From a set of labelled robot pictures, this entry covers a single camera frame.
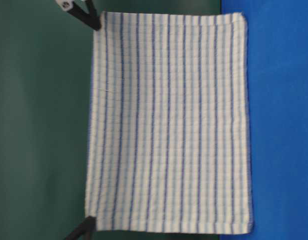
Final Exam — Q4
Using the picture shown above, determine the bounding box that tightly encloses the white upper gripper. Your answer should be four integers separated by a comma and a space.
55, 0, 101, 31

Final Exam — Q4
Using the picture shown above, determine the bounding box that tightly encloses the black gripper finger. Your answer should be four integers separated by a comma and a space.
64, 216, 93, 240
84, 217, 96, 240

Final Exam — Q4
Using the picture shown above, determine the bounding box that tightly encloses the blue white striped towel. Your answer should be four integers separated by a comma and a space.
85, 11, 253, 235

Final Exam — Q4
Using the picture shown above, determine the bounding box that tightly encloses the green curtain backdrop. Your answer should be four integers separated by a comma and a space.
0, 0, 222, 240

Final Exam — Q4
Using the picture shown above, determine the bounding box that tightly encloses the blue table cloth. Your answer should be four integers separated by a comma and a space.
222, 0, 308, 240

